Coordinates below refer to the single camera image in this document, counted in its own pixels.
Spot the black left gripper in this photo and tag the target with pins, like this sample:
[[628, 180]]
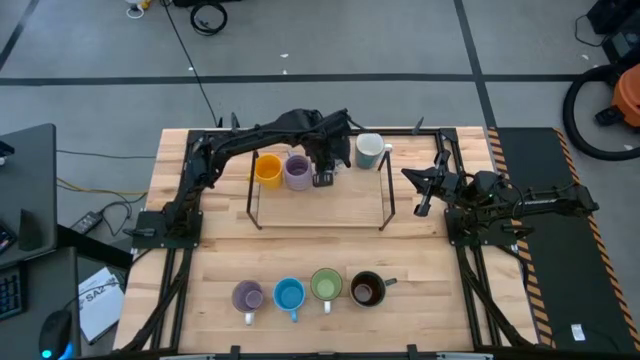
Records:
[[327, 150]]

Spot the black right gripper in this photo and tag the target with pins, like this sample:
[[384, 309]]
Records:
[[447, 186]]

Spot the ribbed purple mug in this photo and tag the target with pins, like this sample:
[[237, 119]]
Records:
[[297, 172]]

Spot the green white striped mug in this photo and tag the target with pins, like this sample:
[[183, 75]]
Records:
[[326, 285]]

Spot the teal brown glazed mug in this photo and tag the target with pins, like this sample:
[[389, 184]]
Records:
[[367, 290]]

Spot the light blue faceted mug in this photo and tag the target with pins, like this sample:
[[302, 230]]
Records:
[[289, 295]]

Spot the smooth lilac mug brown rim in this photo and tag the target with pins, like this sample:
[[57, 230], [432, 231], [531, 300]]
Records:
[[242, 295]]

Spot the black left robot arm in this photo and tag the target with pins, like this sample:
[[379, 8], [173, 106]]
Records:
[[240, 137]]

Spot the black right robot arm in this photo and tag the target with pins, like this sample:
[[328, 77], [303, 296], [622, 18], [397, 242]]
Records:
[[550, 202]]

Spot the teal mug white inside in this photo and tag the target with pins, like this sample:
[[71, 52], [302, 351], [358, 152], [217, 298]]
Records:
[[369, 147]]

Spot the yellow mug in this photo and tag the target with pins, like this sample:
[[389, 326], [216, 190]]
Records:
[[269, 170]]

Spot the black hazard-striped floor mat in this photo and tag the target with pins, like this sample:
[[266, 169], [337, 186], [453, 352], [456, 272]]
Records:
[[560, 275]]

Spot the white mat label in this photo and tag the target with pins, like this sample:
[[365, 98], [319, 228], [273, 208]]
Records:
[[578, 332]]

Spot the orange vacuum cleaner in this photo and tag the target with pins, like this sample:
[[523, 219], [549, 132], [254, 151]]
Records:
[[629, 95]]

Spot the black power adapter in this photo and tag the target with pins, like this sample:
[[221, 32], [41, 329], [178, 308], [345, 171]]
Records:
[[86, 222]]

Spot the black equipment case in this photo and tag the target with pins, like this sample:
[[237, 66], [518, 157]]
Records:
[[620, 30]]

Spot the white paper booklet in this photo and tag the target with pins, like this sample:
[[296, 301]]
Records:
[[100, 305]]

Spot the white floor object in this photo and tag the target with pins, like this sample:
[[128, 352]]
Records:
[[134, 6]]

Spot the grey desk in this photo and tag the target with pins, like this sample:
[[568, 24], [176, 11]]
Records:
[[45, 290], [30, 175]]

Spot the black computer mouse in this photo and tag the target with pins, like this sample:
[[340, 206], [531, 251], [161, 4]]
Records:
[[55, 332]]

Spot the black keyboard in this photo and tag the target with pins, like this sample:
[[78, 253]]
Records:
[[10, 295]]

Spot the wooden rack black metal frame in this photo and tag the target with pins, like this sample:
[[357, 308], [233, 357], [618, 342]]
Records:
[[325, 210]]

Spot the black aluminium table frame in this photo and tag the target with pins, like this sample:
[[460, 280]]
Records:
[[400, 132]]

